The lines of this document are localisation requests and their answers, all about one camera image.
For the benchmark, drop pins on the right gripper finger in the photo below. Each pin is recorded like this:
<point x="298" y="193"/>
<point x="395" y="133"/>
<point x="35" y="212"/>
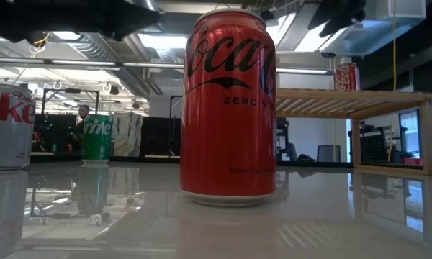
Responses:
<point x="340" y="14"/>

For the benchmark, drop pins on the red Coca-Cola can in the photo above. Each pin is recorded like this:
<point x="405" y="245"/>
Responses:
<point x="346" y="77"/>

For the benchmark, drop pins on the green Sprite can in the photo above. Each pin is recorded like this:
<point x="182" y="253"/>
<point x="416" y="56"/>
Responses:
<point x="97" y="140"/>

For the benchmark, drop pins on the red Coke Zero can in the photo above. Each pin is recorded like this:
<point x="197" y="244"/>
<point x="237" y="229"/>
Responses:
<point x="228" y="126"/>

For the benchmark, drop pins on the wooden slatted shelf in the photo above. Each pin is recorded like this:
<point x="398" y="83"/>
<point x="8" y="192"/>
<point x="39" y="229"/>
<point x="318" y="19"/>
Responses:
<point x="345" y="96"/>

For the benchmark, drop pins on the long ceiling light bar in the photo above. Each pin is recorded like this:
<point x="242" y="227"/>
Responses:
<point x="83" y="63"/>

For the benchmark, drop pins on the person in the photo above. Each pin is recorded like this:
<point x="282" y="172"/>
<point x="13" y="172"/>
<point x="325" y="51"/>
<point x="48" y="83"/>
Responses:
<point x="82" y="122"/>

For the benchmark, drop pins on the patterned cloth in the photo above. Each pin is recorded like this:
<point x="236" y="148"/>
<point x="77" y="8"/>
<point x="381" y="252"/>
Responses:
<point x="127" y="133"/>

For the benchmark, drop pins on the black machine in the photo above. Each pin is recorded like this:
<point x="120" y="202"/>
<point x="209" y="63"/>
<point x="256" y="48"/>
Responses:
<point x="282" y="136"/>

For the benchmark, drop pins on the black pegboard rack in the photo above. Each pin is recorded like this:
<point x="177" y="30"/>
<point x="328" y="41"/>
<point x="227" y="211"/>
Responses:
<point x="374" y="147"/>

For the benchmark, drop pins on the grey bin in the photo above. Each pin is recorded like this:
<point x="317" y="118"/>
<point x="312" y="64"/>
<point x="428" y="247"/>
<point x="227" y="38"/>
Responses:
<point x="328" y="154"/>

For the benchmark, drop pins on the black partition panel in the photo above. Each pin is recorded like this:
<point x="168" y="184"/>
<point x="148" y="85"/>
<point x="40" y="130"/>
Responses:
<point x="162" y="136"/>

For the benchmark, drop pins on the red box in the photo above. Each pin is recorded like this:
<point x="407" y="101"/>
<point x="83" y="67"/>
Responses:
<point x="413" y="161"/>

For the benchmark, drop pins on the silver air duct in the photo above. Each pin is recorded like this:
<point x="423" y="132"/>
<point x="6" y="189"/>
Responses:
<point x="381" y="32"/>

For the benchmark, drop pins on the black rig frame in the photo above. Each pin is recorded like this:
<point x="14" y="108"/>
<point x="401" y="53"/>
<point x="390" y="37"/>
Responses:
<point x="72" y="91"/>

